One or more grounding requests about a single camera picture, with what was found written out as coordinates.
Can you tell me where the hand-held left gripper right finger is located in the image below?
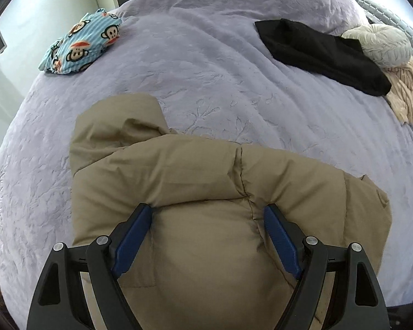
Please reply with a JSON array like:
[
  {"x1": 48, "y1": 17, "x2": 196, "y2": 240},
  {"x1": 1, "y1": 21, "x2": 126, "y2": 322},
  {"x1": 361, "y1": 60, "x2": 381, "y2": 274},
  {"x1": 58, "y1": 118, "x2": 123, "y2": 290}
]
[{"x1": 263, "y1": 203, "x2": 389, "y2": 330}]

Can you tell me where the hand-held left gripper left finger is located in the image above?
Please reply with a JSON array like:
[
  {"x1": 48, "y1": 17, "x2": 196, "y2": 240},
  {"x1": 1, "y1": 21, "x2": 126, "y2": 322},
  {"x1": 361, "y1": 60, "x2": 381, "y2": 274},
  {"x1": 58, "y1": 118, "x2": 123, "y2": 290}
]
[{"x1": 27, "y1": 203, "x2": 154, "y2": 330}]

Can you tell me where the khaki padded jacket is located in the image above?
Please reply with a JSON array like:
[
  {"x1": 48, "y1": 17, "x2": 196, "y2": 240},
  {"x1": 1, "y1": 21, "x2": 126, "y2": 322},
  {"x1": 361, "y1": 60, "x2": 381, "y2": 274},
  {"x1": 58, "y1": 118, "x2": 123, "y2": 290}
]
[{"x1": 69, "y1": 93, "x2": 391, "y2": 330}]

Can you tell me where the lilac bedspread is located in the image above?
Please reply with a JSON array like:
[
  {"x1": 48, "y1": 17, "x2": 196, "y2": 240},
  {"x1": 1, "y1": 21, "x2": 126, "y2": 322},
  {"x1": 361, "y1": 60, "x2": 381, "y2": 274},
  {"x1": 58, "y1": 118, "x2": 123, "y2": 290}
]
[{"x1": 0, "y1": 0, "x2": 413, "y2": 320}]

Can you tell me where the black cloth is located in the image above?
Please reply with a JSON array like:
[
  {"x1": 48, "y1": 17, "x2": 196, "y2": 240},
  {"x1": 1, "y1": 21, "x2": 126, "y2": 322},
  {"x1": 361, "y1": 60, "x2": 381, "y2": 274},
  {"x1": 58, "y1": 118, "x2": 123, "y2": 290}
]
[{"x1": 255, "y1": 19, "x2": 392, "y2": 97}]

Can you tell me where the beige striped blanket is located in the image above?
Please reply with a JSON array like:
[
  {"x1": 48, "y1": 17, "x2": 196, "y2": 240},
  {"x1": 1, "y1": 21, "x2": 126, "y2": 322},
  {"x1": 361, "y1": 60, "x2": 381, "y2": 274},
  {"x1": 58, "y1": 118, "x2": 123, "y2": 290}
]
[{"x1": 382, "y1": 57, "x2": 413, "y2": 127}]

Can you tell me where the blue monkey-print cloth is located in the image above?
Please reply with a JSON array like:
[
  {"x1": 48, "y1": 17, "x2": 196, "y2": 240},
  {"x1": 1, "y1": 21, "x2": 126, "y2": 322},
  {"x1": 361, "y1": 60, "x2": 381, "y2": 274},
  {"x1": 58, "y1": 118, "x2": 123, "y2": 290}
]
[{"x1": 38, "y1": 8, "x2": 123, "y2": 75}]

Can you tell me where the round cream cushion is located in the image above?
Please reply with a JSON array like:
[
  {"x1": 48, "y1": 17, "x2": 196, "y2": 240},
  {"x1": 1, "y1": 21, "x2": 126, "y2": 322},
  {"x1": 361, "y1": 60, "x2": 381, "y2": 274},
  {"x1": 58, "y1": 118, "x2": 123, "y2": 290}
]
[{"x1": 341, "y1": 24, "x2": 413, "y2": 68}]

